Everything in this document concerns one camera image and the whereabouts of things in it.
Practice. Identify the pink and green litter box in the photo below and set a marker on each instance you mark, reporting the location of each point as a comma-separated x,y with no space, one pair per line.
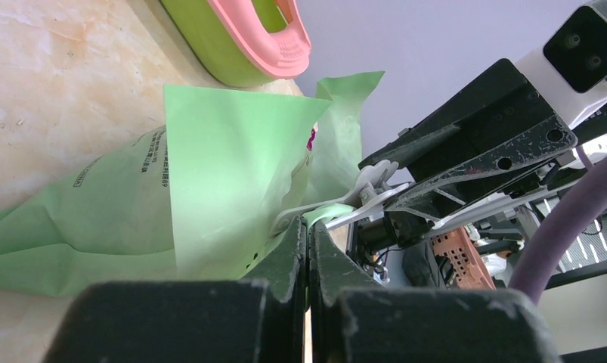
244,44

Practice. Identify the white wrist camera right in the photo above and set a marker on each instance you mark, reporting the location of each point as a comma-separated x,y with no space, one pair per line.
570,70

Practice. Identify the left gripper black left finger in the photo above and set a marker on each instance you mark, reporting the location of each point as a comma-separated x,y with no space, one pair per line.
259,318

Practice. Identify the green cat litter bag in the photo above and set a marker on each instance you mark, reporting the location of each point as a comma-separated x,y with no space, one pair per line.
194,198

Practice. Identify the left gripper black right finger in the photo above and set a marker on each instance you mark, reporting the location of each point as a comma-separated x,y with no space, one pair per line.
355,319

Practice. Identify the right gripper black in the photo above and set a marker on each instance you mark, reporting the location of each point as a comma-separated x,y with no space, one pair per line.
494,132

